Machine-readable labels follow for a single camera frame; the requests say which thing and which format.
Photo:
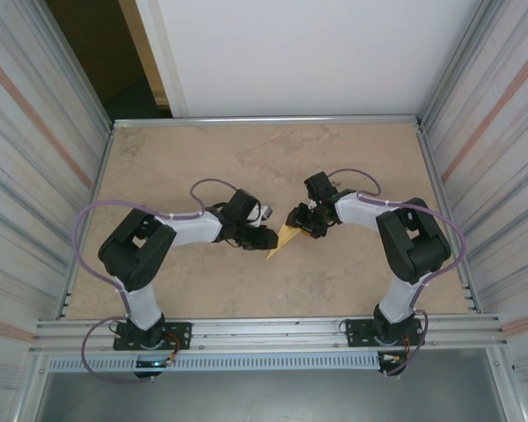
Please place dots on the yellow paper sheet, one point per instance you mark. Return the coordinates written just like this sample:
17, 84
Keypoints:
283, 239

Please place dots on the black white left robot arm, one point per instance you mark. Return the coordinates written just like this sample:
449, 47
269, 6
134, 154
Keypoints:
134, 255

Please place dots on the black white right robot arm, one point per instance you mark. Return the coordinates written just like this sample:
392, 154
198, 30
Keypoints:
413, 246

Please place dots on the grey metal sheet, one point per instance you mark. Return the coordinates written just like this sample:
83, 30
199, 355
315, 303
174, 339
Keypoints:
268, 400

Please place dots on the white board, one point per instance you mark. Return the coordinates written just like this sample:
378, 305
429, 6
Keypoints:
312, 57

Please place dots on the black electronics board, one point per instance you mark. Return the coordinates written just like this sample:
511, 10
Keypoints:
389, 362
151, 364

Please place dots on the translucent corrugated panel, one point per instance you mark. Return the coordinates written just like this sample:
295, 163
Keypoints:
22, 154
506, 154

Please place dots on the wide aluminium frame rail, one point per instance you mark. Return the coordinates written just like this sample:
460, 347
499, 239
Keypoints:
268, 329

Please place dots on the thin aluminium frame rail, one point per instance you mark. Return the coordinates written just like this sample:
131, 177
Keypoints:
268, 121

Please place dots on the aluminium side rail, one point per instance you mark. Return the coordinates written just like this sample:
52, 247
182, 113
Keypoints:
436, 178
96, 193

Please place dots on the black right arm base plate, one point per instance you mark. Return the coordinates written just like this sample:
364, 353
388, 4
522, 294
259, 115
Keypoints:
356, 329

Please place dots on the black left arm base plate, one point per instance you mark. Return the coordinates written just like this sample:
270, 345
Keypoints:
180, 332

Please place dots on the aluminium frame post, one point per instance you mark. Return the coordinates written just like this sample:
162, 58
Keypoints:
77, 66
455, 66

